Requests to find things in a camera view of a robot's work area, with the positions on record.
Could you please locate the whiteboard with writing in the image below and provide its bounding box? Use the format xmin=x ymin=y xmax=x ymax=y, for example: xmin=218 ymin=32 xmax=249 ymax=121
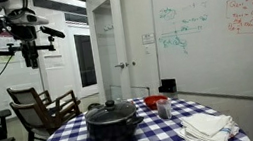
xmin=148 ymin=0 xmax=253 ymax=113

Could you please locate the black cooking pot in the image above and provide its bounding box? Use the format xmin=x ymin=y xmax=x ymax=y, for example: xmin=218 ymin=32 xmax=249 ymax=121
xmin=84 ymin=107 xmax=148 ymax=141

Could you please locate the white towel blue stripe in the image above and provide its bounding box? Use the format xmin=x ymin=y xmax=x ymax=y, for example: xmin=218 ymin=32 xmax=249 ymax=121
xmin=175 ymin=117 xmax=243 ymax=141

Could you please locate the glass pot lid black knob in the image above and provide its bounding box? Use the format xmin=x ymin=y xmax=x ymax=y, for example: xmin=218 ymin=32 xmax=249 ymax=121
xmin=82 ymin=95 xmax=140 ymax=128

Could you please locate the white folded towel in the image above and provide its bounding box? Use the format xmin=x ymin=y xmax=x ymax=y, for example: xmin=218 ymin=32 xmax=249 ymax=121
xmin=179 ymin=107 xmax=237 ymax=141

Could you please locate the silver door handle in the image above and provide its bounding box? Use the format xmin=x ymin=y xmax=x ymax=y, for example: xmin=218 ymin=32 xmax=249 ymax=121
xmin=113 ymin=61 xmax=127 ymax=71

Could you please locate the white door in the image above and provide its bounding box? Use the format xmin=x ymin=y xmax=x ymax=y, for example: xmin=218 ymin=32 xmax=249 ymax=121
xmin=85 ymin=0 xmax=136 ymax=105

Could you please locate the clear plastic measuring cup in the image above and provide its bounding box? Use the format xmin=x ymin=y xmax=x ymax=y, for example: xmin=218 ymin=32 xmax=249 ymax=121
xmin=154 ymin=97 xmax=175 ymax=121

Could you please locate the small white door sign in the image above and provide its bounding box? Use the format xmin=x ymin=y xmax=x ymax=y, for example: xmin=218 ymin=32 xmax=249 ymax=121
xmin=140 ymin=32 xmax=157 ymax=46

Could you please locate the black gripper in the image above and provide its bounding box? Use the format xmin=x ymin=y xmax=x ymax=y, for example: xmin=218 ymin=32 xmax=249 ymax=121
xmin=8 ymin=20 xmax=43 ymax=73

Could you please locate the red bowl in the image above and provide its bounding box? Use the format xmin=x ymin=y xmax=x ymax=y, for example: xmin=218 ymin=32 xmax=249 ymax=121
xmin=143 ymin=93 xmax=170 ymax=112

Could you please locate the wooden armchair grey cushion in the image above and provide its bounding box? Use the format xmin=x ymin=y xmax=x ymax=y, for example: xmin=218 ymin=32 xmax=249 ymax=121
xmin=5 ymin=81 xmax=54 ymax=114
xmin=7 ymin=88 xmax=87 ymax=141

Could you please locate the black office chair armrest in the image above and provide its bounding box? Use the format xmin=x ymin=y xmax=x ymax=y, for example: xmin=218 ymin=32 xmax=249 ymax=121
xmin=0 ymin=108 xmax=16 ymax=140

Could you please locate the black whiteboard eraser holder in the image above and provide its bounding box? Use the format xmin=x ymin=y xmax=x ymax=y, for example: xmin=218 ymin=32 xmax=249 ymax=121
xmin=156 ymin=76 xmax=179 ymax=96

